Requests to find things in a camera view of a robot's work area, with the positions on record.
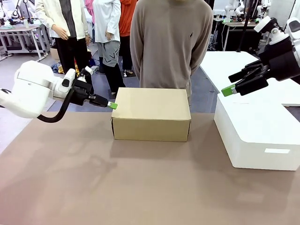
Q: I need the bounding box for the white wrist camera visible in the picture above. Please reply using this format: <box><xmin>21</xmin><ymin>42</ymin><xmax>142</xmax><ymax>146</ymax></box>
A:
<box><xmin>78</xmin><ymin>66</ymin><xmax>93</xmax><ymax>84</ymax></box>
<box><xmin>254</xmin><ymin>16</ymin><xmax>290</xmax><ymax>45</ymax></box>

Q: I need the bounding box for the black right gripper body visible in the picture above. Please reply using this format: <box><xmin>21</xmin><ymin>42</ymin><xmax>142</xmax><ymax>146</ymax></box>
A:
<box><xmin>259</xmin><ymin>35</ymin><xmax>300</xmax><ymax>82</ymax></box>

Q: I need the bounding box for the bystander in pink top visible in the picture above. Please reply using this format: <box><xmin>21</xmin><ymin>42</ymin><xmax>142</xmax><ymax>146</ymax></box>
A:
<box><xmin>84</xmin><ymin>0</ymin><xmax>96</xmax><ymax>24</ymax></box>

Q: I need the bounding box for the dark background robot table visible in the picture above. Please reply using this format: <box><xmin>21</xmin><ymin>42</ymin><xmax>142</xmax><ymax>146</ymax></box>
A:
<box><xmin>212</xmin><ymin>20</ymin><xmax>262</xmax><ymax>52</ymax></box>

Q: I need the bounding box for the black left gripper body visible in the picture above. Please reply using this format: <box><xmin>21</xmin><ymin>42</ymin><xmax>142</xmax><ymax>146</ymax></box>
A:
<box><xmin>70</xmin><ymin>78</ymin><xmax>94</xmax><ymax>106</ymax></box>

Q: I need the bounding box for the white plastic storage bin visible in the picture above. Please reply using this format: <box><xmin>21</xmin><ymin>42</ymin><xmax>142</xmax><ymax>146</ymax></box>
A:
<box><xmin>213</xmin><ymin>92</ymin><xmax>300</xmax><ymax>171</ymax></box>

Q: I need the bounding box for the white side table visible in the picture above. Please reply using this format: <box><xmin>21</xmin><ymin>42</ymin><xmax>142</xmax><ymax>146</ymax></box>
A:
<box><xmin>199</xmin><ymin>51</ymin><xmax>300</xmax><ymax>106</ymax></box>

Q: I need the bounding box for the bystander in orange hoodie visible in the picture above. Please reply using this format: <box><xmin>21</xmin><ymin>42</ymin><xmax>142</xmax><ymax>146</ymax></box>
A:
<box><xmin>119</xmin><ymin>0</ymin><xmax>139</xmax><ymax>77</ymax></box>

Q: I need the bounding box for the grey background work table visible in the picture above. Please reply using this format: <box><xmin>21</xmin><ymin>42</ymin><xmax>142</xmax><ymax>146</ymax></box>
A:
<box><xmin>0</xmin><ymin>24</ymin><xmax>50</xmax><ymax>59</ymax></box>

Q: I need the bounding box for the person in beige sweater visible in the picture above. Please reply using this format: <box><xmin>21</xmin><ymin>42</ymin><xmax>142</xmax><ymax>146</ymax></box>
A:
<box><xmin>129</xmin><ymin>0</ymin><xmax>214</xmax><ymax>98</ymax></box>

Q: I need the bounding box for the brown cardboard shoe box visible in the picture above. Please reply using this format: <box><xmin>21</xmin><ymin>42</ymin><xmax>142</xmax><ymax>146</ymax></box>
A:
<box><xmin>111</xmin><ymin>87</ymin><xmax>192</xmax><ymax>143</ymax></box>

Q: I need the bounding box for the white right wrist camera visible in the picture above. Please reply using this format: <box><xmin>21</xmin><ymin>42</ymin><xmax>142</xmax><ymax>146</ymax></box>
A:
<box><xmin>254</xmin><ymin>16</ymin><xmax>290</xmax><ymax>45</ymax></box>

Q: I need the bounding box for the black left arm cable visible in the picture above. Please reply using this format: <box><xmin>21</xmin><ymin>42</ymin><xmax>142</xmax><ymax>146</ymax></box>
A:
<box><xmin>37</xmin><ymin>85</ymin><xmax>75</xmax><ymax>123</ymax></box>

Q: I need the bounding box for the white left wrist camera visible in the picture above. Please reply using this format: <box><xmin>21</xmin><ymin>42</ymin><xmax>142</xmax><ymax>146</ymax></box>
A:
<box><xmin>78</xmin><ymin>66</ymin><xmax>93</xmax><ymax>84</ymax></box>

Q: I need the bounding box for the colourful clothes pile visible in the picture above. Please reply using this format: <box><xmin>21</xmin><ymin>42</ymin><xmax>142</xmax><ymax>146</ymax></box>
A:
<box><xmin>88</xmin><ymin>46</ymin><xmax>101</xmax><ymax>75</ymax></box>

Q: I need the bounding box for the bystander in white coat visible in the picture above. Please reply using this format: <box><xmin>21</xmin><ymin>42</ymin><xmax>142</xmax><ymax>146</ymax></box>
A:
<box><xmin>92</xmin><ymin>0</ymin><xmax>127</xmax><ymax>94</ymax></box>

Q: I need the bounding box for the black stand pole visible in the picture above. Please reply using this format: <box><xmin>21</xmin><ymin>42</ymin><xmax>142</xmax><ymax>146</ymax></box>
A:
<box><xmin>236</xmin><ymin>0</ymin><xmax>255</xmax><ymax>53</ymax></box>

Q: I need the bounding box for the small cardboard box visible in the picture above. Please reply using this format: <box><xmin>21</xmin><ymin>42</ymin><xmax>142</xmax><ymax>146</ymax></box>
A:
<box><xmin>50</xmin><ymin>47</ymin><xmax>60</xmax><ymax>61</ymax></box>

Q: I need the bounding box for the bystander in cream jacket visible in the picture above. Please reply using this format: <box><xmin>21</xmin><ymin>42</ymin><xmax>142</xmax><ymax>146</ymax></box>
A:
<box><xmin>35</xmin><ymin>0</ymin><xmax>91</xmax><ymax>75</ymax></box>

